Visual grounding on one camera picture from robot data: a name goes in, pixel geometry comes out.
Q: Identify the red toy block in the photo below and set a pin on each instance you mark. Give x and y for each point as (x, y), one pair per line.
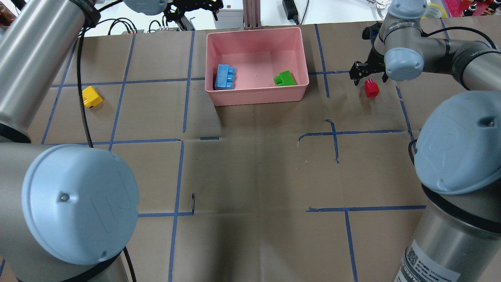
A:
(371, 88)

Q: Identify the blue toy block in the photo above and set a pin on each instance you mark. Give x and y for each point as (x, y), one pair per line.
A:
(225, 77)

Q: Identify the green toy block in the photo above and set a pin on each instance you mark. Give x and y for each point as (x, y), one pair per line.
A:
(285, 78)

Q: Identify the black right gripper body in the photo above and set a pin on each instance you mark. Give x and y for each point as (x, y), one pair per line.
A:
(376, 62)

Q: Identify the yellow toy block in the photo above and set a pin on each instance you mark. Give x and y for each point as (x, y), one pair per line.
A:
(91, 97)

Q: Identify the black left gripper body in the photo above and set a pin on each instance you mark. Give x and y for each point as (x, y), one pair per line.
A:
(194, 5)

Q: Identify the black power adapter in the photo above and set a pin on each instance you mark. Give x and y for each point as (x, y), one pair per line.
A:
(290, 9)

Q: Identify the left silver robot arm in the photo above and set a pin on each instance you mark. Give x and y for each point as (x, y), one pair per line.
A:
(67, 211)

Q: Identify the pink plastic box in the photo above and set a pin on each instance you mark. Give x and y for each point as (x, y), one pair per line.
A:
(258, 56)

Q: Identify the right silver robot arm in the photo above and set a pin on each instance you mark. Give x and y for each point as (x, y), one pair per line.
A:
(458, 158)

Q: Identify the aluminium frame post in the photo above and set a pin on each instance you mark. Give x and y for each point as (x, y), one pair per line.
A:
(252, 14)

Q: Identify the yellow tape roll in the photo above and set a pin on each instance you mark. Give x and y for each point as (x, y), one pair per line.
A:
(434, 11)

